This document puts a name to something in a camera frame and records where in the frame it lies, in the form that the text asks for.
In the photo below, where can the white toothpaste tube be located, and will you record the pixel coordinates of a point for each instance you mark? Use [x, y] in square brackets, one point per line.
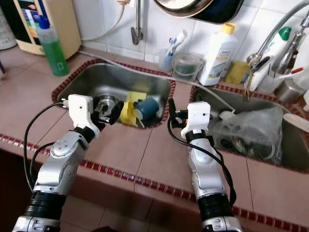
[181, 37]

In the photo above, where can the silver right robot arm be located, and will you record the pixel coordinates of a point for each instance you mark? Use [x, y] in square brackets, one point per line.
[210, 179]

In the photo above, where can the hanging dark blue pan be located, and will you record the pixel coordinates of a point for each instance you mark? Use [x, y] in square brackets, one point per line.
[224, 10]

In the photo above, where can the green soap bottle blue cap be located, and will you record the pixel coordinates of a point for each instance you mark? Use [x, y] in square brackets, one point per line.
[55, 53]

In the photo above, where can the thin white stick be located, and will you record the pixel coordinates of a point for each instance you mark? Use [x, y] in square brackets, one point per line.
[141, 123]

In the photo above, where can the steel bowl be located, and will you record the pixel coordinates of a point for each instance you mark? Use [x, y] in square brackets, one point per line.
[105, 102]

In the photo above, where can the white jar green lid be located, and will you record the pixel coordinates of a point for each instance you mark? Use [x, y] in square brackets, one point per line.
[7, 24]

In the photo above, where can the chrome gooseneck faucet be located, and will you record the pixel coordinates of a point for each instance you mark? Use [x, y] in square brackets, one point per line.
[256, 59]

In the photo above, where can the chrome wall faucet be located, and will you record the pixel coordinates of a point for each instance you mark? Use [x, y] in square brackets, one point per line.
[137, 26]

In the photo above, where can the mustard yellow sponge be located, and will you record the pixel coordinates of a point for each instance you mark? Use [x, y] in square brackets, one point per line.
[236, 72]

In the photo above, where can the beige water ionizer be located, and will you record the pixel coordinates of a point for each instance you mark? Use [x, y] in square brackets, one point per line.
[63, 24]

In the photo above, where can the bright yellow sponge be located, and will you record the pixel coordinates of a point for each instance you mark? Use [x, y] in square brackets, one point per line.
[135, 96]

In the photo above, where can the hanging steel wok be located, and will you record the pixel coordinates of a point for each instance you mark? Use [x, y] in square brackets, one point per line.
[183, 6]

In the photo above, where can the steel sink basin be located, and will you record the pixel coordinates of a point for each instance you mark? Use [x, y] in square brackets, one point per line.
[91, 79]
[203, 99]

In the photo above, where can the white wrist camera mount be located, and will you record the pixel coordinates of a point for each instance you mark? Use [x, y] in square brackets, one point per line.
[198, 118]
[81, 111]

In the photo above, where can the white faucet diverter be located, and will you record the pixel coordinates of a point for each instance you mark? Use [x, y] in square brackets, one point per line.
[123, 1]

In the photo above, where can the blue plastic cup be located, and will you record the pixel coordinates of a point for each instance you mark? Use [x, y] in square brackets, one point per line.
[147, 108]

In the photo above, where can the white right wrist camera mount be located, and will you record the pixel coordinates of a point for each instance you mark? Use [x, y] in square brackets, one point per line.
[198, 118]

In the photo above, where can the clear toothbrush cup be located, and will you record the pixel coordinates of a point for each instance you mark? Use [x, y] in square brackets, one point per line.
[165, 60]

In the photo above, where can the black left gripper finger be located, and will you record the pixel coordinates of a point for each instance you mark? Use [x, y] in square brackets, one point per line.
[116, 111]

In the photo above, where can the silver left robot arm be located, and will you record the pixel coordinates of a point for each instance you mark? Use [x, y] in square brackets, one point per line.
[63, 164]

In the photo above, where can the white detergent bottle yellow cap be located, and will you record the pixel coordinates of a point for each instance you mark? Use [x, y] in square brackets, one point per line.
[219, 58]

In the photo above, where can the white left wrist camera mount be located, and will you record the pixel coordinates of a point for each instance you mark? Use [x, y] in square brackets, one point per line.
[81, 111]

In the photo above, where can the clear plastic bag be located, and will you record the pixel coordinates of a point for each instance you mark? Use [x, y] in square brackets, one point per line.
[246, 133]

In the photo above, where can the white tool red tip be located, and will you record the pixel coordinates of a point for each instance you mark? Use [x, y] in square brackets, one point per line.
[289, 74]

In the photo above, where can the blue white toothbrush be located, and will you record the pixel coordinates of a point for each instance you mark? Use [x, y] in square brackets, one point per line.
[173, 46]

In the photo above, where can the small steel cup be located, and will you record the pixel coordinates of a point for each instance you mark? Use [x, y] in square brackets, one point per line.
[289, 89]

